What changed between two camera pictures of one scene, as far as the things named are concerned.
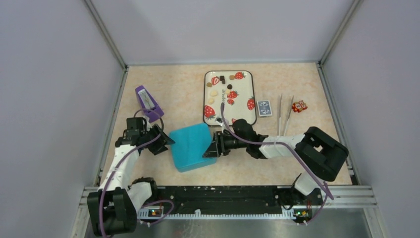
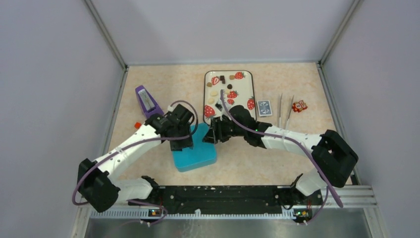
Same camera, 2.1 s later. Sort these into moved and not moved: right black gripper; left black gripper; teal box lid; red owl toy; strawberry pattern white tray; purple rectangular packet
Moved: left black gripper; right black gripper
Not moved: red owl toy; strawberry pattern white tray; teal box lid; purple rectangular packet
